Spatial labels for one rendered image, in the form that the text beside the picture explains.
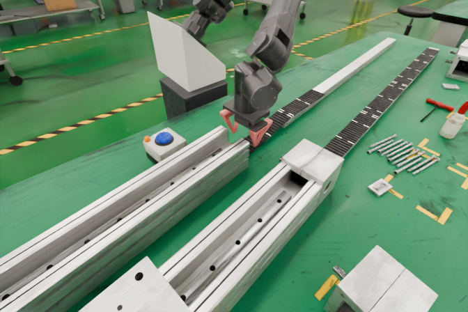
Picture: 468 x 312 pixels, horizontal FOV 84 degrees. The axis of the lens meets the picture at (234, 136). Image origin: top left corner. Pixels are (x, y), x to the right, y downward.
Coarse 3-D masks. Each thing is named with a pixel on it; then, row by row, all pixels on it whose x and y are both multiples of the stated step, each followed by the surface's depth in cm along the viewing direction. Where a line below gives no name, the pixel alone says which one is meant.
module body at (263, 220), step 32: (256, 192) 50; (288, 192) 55; (224, 224) 45; (256, 224) 48; (288, 224) 45; (192, 256) 41; (224, 256) 43; (256, 256) 41; (192, 288) 40; (224, 288) 37
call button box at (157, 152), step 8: (168, 128) 70; (152, 136) 67; (176, 136) 67; (144, 144) 66; (152, 144) 65; (160, 144) 64; (168, 144) 65; (176, 144) 65; (184, 144) 66; (152, 152) 65; (160, 152) 63; (168, 152) 63; (152, 160) 68; (160, 160) 63
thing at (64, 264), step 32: (224, 128) 66; (192, 160) 61; (224, 160) 57; (128, 192) 51; (160, 192) 54; (192, 192) 53; (64, 224) 45; (96, 224) 48; (128, 224) 45; (160, 224) 51; (32, 256) 41; (64, 256) 43; (96, 256) 42; (128, 256) 47; (0, 288) 40; (32, 288) 37; (64, 288) 40
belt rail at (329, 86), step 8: (384, 40) 130; (392, 40) 130; (376, 48) 122; (384, 48) 123; (360, 56) 115; (368, 56) 115; (376, 56) 119; (352, 64) 108; (360, 64) 108; (336, 72) 102; (344, 72) 102; (352, 72) 104; (328, 80) 98; (336, 80) 98; (344, 80) 101; (320, 88) 93; (328, 88) 93; (312, 104) 88; (304, 112) 86; (288, 120) 81
